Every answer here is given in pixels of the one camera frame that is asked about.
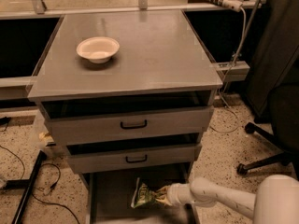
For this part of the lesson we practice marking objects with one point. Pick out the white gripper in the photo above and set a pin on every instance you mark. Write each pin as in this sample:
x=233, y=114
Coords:
x=175, y=192

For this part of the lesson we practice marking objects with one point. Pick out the green jalapeno chip bag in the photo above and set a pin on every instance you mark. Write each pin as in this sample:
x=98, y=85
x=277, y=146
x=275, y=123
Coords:
x=143, y=195

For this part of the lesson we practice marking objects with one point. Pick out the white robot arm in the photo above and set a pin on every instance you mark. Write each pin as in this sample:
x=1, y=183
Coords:
x=275, y=202

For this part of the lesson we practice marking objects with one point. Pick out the open bottom grey drawer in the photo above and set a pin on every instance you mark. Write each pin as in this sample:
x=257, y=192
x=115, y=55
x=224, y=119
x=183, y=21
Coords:
x=111, y=193

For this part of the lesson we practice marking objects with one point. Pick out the grey drawer cabinet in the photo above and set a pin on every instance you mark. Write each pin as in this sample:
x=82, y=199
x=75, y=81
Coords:
x=160, y=65

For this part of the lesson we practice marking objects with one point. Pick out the middle grey drawer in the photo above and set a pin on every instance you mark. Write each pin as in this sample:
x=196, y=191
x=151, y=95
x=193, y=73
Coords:
x=128, y=159

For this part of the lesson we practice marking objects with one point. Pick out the top grey drawer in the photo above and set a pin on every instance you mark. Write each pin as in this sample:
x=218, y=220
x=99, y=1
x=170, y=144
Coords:
x=113, y=127

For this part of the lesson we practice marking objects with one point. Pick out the black floor stand bar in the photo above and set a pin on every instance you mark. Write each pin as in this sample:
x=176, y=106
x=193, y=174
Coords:
x=28, y=188

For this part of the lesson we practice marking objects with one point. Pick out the black office chair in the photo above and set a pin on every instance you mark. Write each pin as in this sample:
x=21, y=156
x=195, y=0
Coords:
x=283, y=109

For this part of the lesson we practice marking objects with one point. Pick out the white paper bowl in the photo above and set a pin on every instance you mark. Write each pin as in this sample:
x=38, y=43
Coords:
x=98, y=49

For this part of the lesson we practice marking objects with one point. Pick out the grey metal pole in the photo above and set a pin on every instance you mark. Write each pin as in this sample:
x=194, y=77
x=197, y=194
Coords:
x=246, y=31

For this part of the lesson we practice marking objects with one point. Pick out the grey metal bracket block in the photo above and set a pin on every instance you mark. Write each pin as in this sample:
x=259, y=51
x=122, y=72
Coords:
x=232, y=72

